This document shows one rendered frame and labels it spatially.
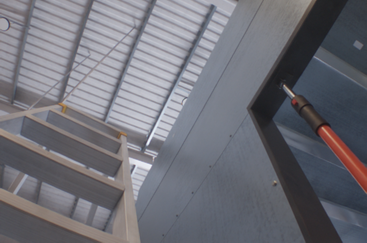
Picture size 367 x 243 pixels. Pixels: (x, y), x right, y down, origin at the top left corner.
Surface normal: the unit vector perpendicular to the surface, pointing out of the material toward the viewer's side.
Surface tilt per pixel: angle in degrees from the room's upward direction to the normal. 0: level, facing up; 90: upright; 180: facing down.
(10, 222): 180
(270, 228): 90
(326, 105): 180
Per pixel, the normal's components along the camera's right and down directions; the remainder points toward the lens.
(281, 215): -0.90, -0.39
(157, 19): 0.05, 0.46
